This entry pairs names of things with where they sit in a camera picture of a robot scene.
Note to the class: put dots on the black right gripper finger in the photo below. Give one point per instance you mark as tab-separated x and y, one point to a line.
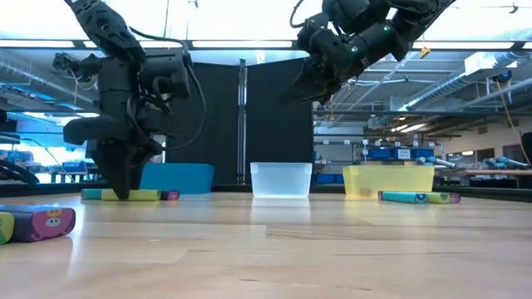
324	91
311	81

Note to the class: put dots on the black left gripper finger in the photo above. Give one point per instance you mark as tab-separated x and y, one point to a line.
140	166
120	174

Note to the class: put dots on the teal block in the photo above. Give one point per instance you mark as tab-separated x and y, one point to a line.
92	194
401	197

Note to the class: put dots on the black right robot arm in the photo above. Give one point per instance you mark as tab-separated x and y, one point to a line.
407	21

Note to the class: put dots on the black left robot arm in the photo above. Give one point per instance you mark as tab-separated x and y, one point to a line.
104	25

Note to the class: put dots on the blue plastic bin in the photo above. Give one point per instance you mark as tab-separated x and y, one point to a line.
178	178

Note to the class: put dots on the black folding room divider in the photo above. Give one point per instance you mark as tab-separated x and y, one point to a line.
274	124

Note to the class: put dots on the blue storage crate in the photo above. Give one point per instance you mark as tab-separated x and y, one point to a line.
423	153
379	153
328	178

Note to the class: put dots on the clear plastic bin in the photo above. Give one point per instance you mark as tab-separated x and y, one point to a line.
280	180

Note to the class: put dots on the yellow plastic bin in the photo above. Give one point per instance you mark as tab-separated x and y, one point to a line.
388	180

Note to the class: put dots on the wooden workbench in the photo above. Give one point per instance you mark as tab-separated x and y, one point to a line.
490	172

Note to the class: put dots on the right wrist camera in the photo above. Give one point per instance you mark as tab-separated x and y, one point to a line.
313	29

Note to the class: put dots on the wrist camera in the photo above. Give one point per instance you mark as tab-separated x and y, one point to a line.
166	76
313	29

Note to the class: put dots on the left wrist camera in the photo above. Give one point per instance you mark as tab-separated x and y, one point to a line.
166	76

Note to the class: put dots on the black ceiling-mounted camera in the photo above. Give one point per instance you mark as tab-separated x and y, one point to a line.
62	62

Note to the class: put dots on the silver ventilation duct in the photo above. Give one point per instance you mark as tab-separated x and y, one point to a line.
33	79
457	81

